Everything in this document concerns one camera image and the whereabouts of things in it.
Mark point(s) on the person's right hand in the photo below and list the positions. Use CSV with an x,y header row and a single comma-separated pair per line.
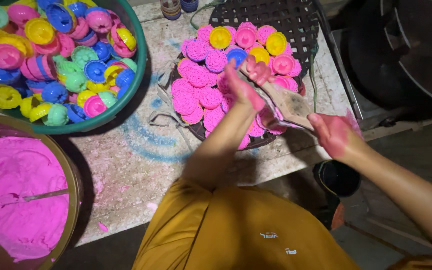
x,y
336,135

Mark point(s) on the person's left hand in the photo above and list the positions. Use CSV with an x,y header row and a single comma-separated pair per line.
x,y
243,93

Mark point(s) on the wooden noodle press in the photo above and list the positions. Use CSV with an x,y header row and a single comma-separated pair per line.
x,y
289,105

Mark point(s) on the grey metal stand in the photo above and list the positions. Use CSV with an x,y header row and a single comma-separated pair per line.
x,y
345,97

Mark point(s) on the black bucket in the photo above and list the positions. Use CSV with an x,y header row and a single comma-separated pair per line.
x,y
338,180

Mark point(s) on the pile of pink noodle cakes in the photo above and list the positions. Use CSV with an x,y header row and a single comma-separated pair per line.
x,y
197,90

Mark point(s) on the cluster of filled plastic moulds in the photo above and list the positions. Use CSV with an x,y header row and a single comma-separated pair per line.
x,y
246,38

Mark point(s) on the black woven bamboo tray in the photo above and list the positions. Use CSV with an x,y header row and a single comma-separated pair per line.
x,y
276,17

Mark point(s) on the stack of small cups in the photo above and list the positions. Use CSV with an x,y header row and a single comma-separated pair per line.
x,y
189,5
171,9

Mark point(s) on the green plastic basin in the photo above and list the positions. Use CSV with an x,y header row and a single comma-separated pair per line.
x,y
135,86

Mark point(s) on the large dark metal wok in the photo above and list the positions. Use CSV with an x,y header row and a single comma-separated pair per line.
x,y
407,48

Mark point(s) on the person's mustard yellow shirt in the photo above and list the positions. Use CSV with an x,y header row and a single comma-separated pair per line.
x,y
238,232

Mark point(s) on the brown round bowl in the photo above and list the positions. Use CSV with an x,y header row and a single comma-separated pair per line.
x,y
74,187

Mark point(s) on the heap of empty colourful moulds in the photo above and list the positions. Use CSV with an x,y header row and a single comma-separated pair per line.
x,y
51,60

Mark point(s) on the metal spoon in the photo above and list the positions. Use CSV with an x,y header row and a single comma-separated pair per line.
x,y
47,195

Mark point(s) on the pink dough mass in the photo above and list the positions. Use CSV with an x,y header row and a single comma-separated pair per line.
x,y
21,165

